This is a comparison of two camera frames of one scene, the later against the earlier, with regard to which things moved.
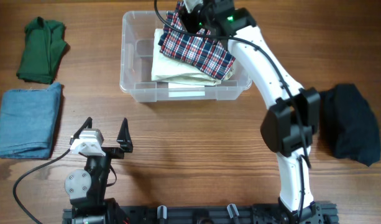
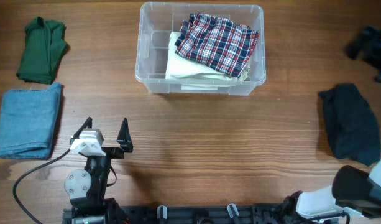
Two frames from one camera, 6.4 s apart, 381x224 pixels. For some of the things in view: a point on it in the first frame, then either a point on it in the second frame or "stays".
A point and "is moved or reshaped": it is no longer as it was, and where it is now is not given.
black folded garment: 347,125 stays
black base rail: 322,213 stays
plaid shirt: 206,53 is moved or reshaped
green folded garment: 42,50 stays
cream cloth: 166,71 → 179,66
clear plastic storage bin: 138,37 → 200,48
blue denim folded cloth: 28,123 stays
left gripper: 125,144 stays
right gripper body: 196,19 → 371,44
